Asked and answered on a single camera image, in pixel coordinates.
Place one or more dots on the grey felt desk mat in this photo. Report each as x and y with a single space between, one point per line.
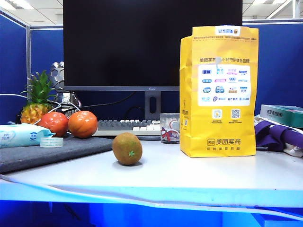
52 152

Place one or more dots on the small brown kiwifruit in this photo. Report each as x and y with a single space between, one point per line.
127 148

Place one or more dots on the teal medicine box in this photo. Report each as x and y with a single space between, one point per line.
281 114

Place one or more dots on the grey white keyboard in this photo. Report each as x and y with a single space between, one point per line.
127 127

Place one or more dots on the blue wet wipes pack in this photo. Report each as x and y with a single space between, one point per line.
18 136

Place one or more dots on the clear tape roll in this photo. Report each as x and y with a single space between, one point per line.
51 142

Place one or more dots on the red tomato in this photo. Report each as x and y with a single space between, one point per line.
54 123

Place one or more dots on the black computer monitor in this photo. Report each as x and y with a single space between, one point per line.
151 42

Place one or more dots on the clear glass with red print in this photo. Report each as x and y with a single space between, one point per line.
169 128

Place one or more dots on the purple cloth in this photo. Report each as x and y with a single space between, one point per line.
274 134

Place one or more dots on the yellow printed paper bag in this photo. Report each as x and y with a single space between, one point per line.
219 94

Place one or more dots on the small pineapple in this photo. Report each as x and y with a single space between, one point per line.
37 101

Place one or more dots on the orange tomato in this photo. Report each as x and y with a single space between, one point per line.
82 124

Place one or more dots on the grey monitor stand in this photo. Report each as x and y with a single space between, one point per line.
152 104

